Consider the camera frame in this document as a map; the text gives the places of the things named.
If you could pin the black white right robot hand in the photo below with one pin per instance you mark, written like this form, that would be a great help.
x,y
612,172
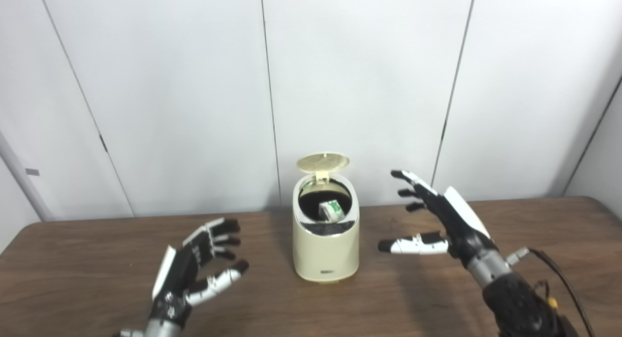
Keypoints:
x,y
461,230

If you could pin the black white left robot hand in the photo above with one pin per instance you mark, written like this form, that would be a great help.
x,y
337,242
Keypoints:
x,y
175,283

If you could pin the green white milk carton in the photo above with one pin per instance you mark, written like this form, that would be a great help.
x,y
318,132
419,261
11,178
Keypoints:
x,y
333,210

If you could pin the cream round bin lid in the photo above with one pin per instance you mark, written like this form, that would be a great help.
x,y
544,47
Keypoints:
x,y
323,162

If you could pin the cream-colored bin body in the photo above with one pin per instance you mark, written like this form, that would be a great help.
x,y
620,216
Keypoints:
x,y
325,252

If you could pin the small gray wall label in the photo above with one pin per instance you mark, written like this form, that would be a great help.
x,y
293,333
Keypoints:
x,y
32,172

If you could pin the white wall corner post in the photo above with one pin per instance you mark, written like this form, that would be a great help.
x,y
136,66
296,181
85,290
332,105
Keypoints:
x,y
22,176

